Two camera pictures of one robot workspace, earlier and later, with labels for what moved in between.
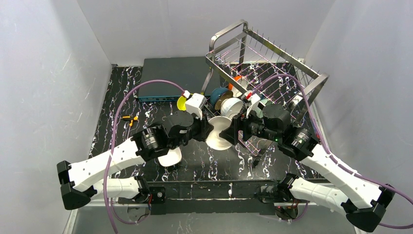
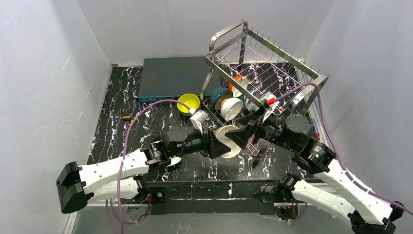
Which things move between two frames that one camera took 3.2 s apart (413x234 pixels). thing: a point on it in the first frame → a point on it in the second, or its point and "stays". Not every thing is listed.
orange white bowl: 236,92 stays
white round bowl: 230,107 stays
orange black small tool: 128,118 stays
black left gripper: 206,128 → 210,144
